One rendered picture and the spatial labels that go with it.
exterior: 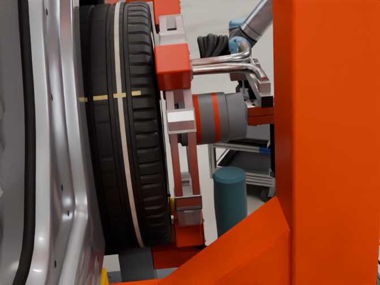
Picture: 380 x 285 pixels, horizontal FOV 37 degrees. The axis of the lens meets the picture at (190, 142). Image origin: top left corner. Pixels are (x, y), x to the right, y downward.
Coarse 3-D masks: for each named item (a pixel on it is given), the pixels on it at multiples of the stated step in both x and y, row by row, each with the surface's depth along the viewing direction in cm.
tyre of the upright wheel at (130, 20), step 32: (96, 32) 130; (128, 32) 130; (96, 64) 125; (128, 64) 126; (96, 96) 123; (128, 96) 124; (160, 96) 180; (96, 128) 123; (128, 128) 123; (96, 160) 124; (128, 160) 124; (160, 160) 126; (96, 192) 126; (160, 192) 128; (128, 224) 134; (160, 224) 134
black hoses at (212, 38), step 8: (200, 40) 160; (208, 40) 159; (216, 40) 160; (224, 40) 160; (200, 48) 159; (208, 48) 158; (216, 48) 159; (224, 48) 168; (200, 56) 159; (208, 56) 157; (216, 56) 158
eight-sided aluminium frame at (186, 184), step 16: (160, 16) 154; (176, 16) 152; (160, 32) 137; (176, 32) 136; (176, 112) 128; (192, 112) 128; (176, 128) 128; (192, 128) 128; (176, 144) 129; (192, 144) 129; (176, 160) 131; (192, 160) 131; (176, 176) 133; (192, 176) 133; (176, 192) 134; (192, 192) 136; (176, 208) 137; (192, 208) 138; (192, 224) 156
